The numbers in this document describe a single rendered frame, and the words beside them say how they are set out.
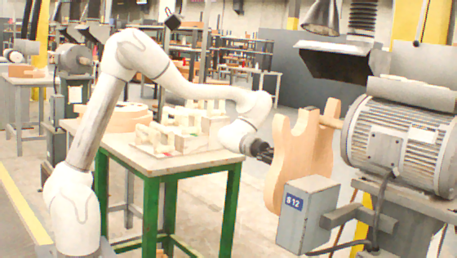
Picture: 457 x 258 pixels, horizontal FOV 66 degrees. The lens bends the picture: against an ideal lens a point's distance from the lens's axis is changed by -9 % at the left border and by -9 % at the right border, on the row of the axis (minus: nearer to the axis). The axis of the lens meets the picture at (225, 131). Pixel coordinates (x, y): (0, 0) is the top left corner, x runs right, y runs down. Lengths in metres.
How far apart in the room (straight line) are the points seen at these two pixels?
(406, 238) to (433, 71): 0.53
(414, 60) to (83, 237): 1.23
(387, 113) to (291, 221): 0.43
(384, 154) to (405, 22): 1.21
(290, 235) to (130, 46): 0.77
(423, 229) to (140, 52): 1.03
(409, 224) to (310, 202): 0.32
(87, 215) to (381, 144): 0.94
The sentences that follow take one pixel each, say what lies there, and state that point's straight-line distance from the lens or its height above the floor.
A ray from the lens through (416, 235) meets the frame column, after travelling 1.22.
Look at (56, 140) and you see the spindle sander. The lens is 3.46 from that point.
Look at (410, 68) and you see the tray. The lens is 1.35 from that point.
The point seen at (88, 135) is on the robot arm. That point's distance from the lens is 1.46.
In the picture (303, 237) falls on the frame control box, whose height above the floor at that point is 0.98.
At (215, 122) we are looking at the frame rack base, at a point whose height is 1.08.
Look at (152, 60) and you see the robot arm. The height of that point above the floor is 1.40.
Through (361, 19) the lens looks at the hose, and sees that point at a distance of 1.41.
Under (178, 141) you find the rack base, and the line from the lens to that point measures 1.90.
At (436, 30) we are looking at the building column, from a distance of 2.18.
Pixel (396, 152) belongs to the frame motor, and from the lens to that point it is 1.15.
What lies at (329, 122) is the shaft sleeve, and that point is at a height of 1.25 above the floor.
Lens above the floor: 1.48
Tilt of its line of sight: 13 degrees down
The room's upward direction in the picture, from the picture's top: 6 degrees clockwise
